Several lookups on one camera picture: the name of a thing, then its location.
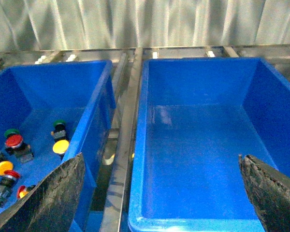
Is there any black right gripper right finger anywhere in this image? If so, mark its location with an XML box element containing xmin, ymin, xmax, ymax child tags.
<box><xmin>238</xmin><ymin>155</ymin><xmax>290</xmax><ymax>232</ymax></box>

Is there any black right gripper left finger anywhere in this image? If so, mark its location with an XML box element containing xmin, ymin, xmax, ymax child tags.
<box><xmin>0</xmin><ymin>153</ymin><xmax>86</xmax><ymax>232</ymax></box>

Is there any yellow mushroom push button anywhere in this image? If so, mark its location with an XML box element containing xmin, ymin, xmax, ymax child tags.
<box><xmin>52</xmin><ymin>140</ymin><xmax>70</xmax><ymax>160</ymax></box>

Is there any red mushroom push button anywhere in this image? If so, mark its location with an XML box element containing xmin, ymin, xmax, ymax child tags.
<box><xmin>4</xmin><ymin>134</ymin><xmax>34</xmax><ymax>164</ymax></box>

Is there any red button beside yellow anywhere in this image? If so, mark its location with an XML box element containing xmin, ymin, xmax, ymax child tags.
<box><xmin>0</xmin><ymin>170</ymin><xmax>21</xmax><ymax>188</ymax></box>

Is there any red button front left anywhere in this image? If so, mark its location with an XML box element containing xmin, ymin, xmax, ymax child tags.
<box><xmin>16</xmin><ymin>185</ymin><xmax>36</xmax><ymax>200</ymax></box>

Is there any green button near centre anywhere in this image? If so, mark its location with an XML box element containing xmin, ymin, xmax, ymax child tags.
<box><xmin>51</xmin><ymin>119</ymin><xmax>68</xmax><ymax>143</ymax></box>

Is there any green button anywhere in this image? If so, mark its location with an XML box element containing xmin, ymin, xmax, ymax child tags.
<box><xmin>51</xmin><ymin>119</ymin><xmax>68</xmax><ymax>143</ymax></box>
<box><xmin>4</xmin><ymin>129</ymin><xmax>20</xmax><ymax>138</ymax></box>

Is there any green button far left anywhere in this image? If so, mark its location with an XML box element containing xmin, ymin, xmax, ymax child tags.
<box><xmin>4</xmin><ymin>129</ymin><xmax>20</xmax><ymax>138</ymax></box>

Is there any blue source bin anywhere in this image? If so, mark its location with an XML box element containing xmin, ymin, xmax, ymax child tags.
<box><xmin>0</xmin><ymin>60</ymin><xmax>116</xmax><ymax>232</ymax></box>

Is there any blue target bin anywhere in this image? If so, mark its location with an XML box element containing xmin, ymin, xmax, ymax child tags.
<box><xmin>128</xmin><ymin>58</ymin><xmax>290</xmax><ymax>232</ymax></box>

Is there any metal rack divider rail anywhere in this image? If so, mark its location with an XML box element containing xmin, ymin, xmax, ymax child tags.
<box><xmin>100</xmin><ymin>47</ymin><xmax>143</xmax><ymax>232</ymax></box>

